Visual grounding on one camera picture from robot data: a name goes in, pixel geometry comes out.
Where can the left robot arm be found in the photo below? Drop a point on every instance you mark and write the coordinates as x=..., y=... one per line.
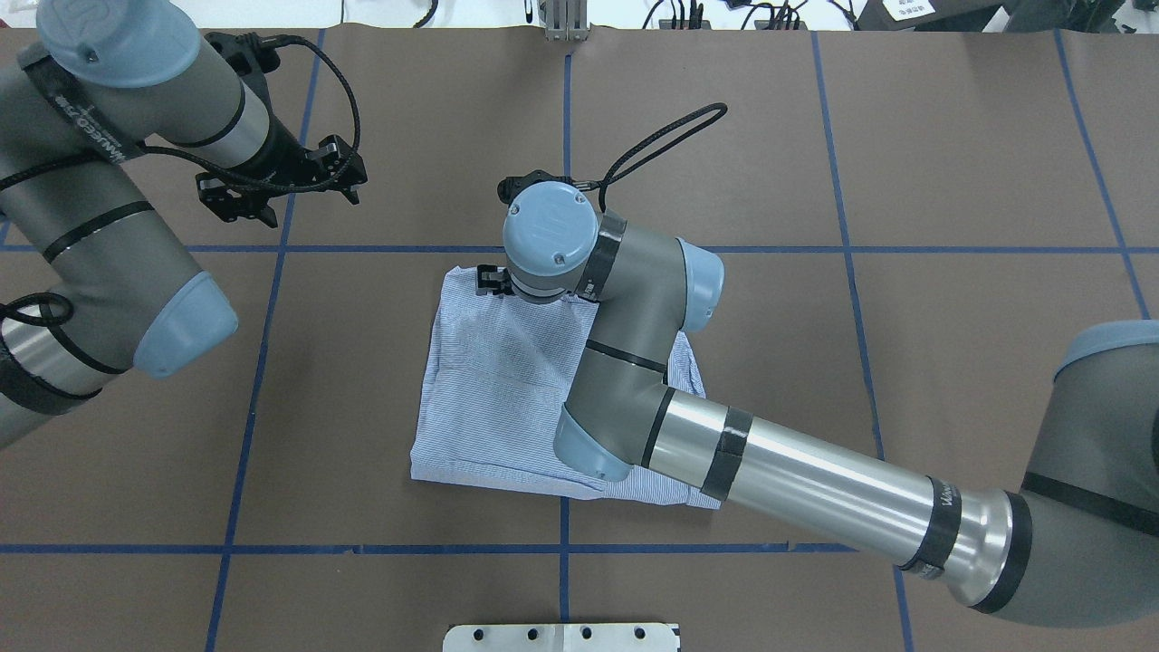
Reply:
x=105, y=83

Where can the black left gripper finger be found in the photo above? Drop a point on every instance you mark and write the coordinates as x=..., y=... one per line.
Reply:
x=260, y=212
x=351, y=193

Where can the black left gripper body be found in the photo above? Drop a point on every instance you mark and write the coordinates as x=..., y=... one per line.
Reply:
x=284, y=156

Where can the light blue striped shirt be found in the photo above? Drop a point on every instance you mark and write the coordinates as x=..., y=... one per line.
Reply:
x=497, y=373

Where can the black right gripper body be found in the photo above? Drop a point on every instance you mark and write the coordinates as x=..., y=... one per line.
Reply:
x=490, y=279

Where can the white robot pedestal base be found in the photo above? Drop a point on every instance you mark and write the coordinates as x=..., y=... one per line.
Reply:
x=609, y=636

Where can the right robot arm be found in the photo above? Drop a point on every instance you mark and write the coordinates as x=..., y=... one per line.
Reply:
x=1074, y=547

